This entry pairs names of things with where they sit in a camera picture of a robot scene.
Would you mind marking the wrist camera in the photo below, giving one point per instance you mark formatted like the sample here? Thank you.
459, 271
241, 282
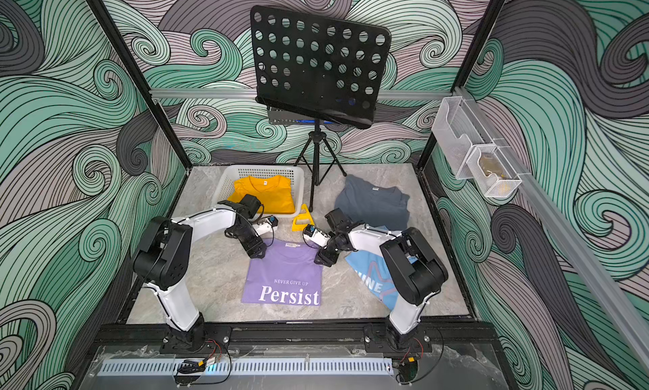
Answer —
267, 225
315, 237

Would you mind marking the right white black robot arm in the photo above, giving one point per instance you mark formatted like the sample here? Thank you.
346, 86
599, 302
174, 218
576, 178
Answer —
415, 268

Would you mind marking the white slotted cable duct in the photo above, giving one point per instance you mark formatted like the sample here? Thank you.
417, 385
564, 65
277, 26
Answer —
254, 367

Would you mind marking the grey t-shirt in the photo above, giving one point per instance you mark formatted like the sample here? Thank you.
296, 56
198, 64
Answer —
377, 206

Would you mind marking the clear plastic wall bin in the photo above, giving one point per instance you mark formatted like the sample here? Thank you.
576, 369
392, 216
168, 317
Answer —
471, 150

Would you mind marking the yellow plastic triangular block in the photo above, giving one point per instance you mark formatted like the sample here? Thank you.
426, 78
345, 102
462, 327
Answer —
302, 219

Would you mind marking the white plastic laundry basket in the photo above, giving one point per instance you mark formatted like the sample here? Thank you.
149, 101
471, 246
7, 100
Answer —
235, 172

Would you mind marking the purple t-shirt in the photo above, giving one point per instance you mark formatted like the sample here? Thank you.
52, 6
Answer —
287, 275

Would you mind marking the black perforated music stand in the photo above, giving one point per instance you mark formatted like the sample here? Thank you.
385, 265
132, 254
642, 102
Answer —
324, 68

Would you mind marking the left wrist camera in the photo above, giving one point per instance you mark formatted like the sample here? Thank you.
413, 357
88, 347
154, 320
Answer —
267, 225

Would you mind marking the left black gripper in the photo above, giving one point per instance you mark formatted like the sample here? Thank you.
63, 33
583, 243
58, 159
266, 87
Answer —
259, 252

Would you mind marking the light blue t-shirt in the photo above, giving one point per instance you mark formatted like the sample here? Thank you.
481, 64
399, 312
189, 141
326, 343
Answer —
374, 273

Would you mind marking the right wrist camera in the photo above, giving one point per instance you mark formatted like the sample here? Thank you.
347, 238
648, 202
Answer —
315, 237

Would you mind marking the grey box behind stand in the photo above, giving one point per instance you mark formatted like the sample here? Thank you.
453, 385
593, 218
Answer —
286, 118

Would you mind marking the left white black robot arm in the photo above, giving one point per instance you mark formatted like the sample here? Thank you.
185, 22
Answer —
162, 260

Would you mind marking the yellow t-shirt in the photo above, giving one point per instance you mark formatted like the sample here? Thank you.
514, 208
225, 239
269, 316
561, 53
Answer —
274, 193

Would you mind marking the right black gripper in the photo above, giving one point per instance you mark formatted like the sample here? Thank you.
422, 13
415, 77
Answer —
331, 248

